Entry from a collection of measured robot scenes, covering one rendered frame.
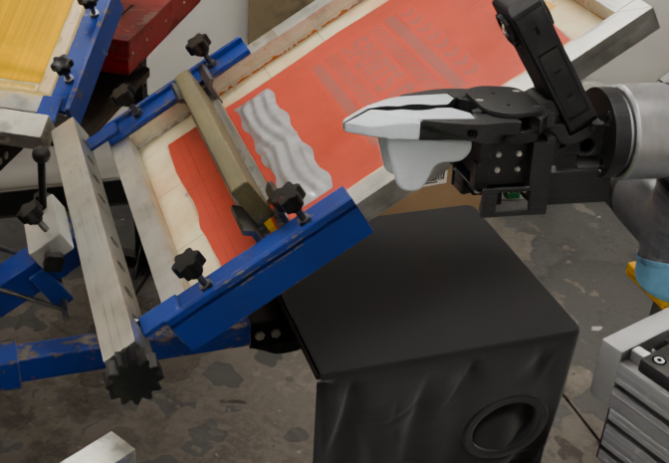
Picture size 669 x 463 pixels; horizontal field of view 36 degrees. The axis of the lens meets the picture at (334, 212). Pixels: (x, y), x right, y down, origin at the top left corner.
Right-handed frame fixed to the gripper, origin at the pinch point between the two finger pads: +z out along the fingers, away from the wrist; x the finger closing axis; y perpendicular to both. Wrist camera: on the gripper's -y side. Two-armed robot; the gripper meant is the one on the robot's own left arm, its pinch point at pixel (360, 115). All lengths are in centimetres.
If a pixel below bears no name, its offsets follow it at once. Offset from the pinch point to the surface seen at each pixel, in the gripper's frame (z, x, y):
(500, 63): -39, 70, 15
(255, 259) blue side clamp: 0, 53, 37
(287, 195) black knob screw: -4, 54, 28
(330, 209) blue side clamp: -10, 54, 31
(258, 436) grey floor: -18, 166, 147
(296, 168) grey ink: -9, 74, 32
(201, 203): 4, 82, 40
